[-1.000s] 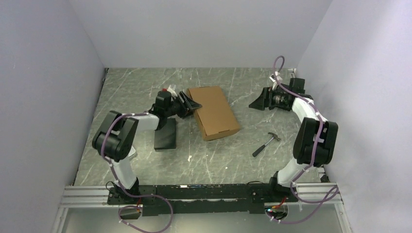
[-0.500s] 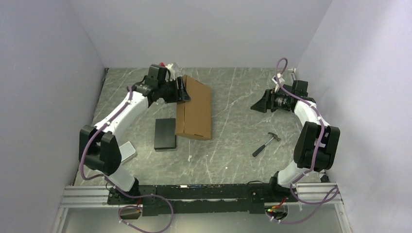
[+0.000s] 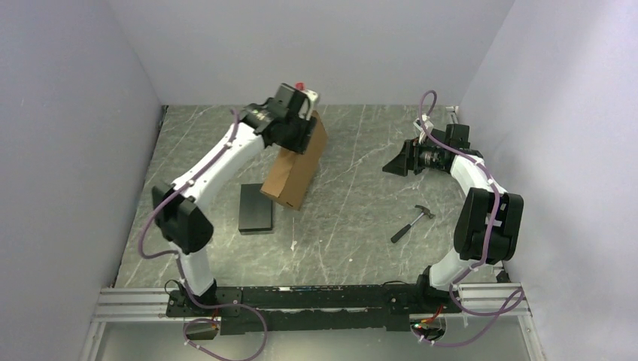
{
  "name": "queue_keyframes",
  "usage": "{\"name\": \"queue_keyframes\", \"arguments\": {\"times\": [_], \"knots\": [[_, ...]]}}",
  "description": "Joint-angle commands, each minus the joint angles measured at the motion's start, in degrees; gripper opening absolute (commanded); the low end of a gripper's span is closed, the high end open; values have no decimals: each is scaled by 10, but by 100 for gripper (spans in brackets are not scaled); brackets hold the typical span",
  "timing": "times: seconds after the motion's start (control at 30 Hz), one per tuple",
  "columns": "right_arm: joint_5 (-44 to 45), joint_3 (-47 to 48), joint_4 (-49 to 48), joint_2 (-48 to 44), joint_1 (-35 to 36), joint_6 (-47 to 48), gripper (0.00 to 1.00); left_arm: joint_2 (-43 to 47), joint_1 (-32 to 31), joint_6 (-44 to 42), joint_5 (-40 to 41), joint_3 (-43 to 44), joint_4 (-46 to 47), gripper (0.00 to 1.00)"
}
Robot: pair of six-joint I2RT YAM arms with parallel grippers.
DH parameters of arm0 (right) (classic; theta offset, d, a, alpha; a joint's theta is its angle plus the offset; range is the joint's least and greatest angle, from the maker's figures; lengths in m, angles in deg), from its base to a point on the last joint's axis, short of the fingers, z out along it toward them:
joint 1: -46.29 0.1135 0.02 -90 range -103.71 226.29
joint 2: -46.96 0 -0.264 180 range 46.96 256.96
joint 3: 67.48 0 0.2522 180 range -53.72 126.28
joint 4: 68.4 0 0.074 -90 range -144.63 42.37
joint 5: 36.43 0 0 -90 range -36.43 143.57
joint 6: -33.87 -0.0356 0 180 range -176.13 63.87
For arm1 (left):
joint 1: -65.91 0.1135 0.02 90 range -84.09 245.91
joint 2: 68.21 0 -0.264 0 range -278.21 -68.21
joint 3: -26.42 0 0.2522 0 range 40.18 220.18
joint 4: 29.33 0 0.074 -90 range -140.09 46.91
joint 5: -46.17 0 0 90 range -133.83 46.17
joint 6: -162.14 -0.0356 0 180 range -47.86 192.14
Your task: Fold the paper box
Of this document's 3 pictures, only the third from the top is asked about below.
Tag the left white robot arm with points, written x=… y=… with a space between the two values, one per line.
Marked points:
x=285 y=120

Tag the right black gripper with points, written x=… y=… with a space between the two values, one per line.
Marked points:
x=408 y=159

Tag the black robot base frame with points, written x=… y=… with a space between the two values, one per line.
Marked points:
x=390 y=306

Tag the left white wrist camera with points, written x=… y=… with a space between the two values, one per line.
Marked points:
x=312 y=99

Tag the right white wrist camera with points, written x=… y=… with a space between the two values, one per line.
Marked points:
x=425 y=126

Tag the black rectangular block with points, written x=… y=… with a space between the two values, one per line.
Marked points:
x=256 y=211

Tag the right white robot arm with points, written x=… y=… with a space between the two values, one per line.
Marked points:
x=487 y=230

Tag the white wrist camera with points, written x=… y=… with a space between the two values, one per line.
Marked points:
x=425 y=126
x=312 y=99

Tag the black handled claw hammer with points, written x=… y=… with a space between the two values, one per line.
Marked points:
x=424 y=212

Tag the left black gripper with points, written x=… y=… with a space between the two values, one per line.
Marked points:
x=299 y=144

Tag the brown cardboard box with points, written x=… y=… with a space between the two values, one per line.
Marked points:
x=291 y=174

